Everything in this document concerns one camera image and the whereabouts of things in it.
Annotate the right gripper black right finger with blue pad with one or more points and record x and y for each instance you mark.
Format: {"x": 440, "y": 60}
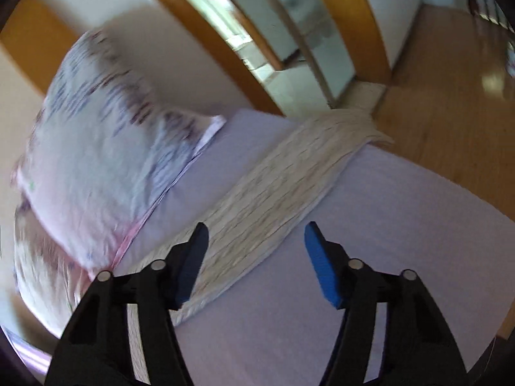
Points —
{"x": 418, "y": 348}

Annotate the cream cable-knit sweater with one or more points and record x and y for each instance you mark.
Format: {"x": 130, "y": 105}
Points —
{"x": 256, "y": 181}

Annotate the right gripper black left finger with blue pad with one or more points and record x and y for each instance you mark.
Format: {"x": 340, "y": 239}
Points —
{"x": 94, "y": 348}

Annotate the glass sliding door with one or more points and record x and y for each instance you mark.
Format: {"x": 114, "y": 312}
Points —
{"x": 291, "y": 47}

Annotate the pink tree-print pillow left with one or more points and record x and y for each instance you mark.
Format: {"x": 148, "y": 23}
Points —
{"x": 50, "y": 283}

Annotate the lavender bed sheet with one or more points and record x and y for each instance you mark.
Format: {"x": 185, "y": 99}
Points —
{"x": 274, "y": 325}

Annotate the pink floral pillow right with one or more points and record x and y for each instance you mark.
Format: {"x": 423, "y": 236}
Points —
{"x": 103, "y": 153}

